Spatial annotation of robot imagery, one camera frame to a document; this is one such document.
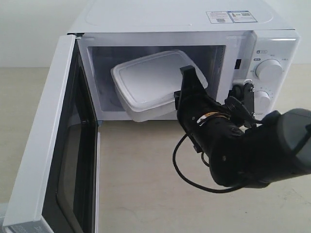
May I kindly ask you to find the white printed label sticker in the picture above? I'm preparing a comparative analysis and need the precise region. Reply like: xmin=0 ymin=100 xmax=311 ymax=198
xmin=206 ymin=11 xmax=257 ymax=24

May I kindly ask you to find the white microwave oven body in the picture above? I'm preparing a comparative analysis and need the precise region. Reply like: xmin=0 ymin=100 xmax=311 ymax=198
xmin=69 ymin=0 xmax=300 ymax=121

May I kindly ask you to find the lower white timer knob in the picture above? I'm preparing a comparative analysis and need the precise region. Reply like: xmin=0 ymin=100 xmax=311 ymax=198
xmin=254 ymin=91 xmax=270 ymax=108

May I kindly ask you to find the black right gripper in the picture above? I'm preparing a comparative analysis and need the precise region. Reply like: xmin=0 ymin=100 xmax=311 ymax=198
xmin=173 ymin=65 xmax=246 ymax=170

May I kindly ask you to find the white lidded plastic container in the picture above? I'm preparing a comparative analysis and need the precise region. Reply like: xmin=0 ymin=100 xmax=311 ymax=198
xmin=111 ymin=50 xmax=208 ymax=122

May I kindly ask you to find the upper white control knob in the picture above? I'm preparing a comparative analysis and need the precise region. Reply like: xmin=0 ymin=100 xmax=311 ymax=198
xmin=255 ymin=59 xmax=283 ymax=82

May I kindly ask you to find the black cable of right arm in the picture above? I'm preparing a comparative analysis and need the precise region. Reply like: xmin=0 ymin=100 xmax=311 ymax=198
xmin=172 ymin=132 xmax=243 ymax=194

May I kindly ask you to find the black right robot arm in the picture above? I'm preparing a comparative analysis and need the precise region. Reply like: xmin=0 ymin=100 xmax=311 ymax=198
xmin=174 ymin=66 xmax=311 ymax=194

